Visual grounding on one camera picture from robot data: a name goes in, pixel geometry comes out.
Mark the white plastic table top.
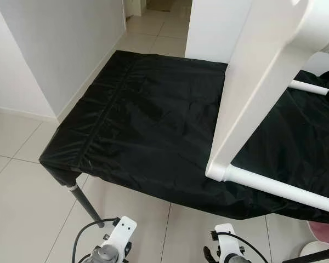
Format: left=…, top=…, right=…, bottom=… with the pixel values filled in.
left=205, top=0, right=329, bottom=181

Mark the black metal table leg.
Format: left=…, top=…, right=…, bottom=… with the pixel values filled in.
left=66, top=184, right=106, bottom=228
left=282, top=247, right=329, bottom=263

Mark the pink stool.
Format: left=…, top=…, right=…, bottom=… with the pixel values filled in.
left=308, top=222, right=329, bottom=245

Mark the black table cloth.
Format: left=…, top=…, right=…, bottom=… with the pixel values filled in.
left=38, top=50, right=329, bottom=224

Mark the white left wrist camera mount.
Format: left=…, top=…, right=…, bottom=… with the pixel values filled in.
left=101, top=216, right=138, bottom=263

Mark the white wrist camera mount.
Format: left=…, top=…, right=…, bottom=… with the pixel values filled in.
left=101, top=216, right=138, bottom=263
left=214, top=224, right=239, bottom=263

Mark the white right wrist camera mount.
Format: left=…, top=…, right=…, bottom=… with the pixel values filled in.
left=214, top=224, right=239, bottom=263

